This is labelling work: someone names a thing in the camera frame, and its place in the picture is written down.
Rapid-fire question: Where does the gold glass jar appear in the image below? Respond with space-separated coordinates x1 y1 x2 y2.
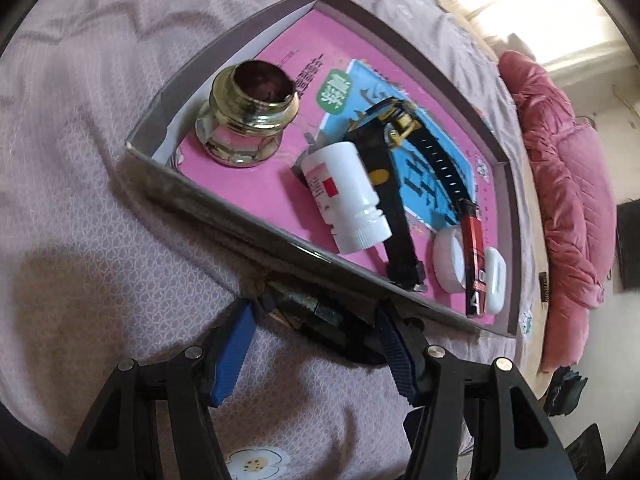
195 60 300 168

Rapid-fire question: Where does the black and yellow wristwatch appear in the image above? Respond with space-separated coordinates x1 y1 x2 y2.
347 97 478 291

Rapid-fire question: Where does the purple printed bedsheet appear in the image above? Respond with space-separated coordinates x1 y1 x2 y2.
0 0 546 480

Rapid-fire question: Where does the pink and blue book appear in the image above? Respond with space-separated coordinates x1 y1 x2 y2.
172 7 501 318

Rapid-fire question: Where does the white pill bottle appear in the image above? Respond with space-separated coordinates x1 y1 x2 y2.
300 141 392 255

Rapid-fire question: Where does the pile of dark clothes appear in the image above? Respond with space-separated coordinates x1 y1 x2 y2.
542 366 591 417

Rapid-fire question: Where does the black flat television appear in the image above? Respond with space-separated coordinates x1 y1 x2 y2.
615 201 640 291

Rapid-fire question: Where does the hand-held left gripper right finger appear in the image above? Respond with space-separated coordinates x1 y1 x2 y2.
375 305 576 480

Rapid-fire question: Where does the pink quilted duvet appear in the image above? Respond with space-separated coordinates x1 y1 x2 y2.
497 50 618 373

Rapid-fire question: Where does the shallow brown cardboard box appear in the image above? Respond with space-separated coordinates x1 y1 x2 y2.
124 0 523 338

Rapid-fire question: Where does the white sheer curtain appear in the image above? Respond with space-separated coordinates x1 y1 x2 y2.
425 0 626 61

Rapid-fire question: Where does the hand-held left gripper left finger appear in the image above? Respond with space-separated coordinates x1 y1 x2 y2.
67 297 258 480

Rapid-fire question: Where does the black metal object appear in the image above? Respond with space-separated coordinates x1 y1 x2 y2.
260 280 388 367

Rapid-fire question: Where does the white earbuds case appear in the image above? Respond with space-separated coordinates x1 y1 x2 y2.
482 246 508 316

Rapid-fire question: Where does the grey plush toy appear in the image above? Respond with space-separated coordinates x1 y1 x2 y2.
482 34 536 61

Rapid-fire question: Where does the white round lid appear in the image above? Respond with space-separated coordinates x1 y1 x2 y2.
432 227 468 293

